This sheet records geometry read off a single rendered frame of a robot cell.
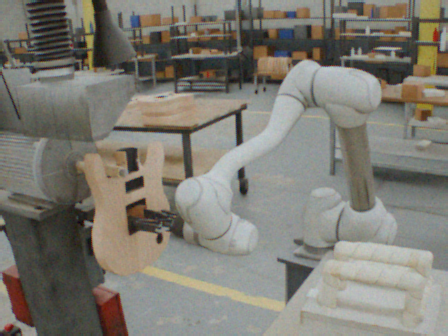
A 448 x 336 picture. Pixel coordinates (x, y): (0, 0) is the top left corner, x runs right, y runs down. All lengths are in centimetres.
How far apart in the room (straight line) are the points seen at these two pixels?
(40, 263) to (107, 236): 38
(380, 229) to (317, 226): 27
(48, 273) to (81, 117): 72
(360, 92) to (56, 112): 86
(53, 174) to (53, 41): 41
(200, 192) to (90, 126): 32
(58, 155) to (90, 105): 35
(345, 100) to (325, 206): 55
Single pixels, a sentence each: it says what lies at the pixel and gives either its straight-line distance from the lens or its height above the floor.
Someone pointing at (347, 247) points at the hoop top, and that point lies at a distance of 94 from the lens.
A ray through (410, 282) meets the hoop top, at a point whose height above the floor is 120.
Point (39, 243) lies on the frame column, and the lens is 166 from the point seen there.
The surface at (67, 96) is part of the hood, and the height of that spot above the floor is 150.
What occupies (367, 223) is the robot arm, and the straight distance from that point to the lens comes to 173.
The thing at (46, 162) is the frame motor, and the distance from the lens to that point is 144.
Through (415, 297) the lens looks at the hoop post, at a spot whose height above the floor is 117.
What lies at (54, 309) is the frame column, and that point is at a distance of 179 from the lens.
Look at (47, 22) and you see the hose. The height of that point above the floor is 169.
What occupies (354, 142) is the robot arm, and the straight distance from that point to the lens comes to 153.
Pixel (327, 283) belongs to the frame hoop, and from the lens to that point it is 89.
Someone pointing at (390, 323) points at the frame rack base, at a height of 110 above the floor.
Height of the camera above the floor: 165
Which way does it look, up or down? 22 degrees down
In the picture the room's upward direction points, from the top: 3 degrees counter-clockwise
